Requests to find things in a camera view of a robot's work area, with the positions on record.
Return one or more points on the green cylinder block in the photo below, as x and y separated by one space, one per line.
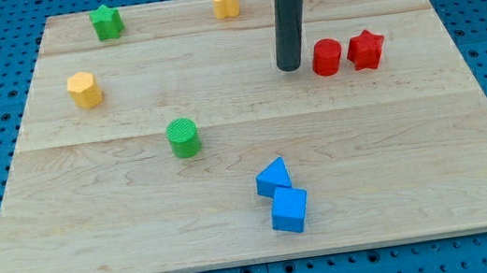
183 138

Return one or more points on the blue triangle block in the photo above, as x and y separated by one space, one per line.
275 175

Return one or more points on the red cylinder block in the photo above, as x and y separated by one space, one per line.
326 57

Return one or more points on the yellow hexagon block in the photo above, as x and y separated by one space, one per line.
84 90

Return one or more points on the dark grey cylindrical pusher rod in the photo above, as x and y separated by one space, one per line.
288 33

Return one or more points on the wooden board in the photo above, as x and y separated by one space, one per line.
387 156

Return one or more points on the yellow heart block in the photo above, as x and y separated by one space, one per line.
226 8

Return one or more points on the green star block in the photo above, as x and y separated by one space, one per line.
106 22

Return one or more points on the blue cube block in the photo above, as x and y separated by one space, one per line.
289 209

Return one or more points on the red star block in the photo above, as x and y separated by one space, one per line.
365 50

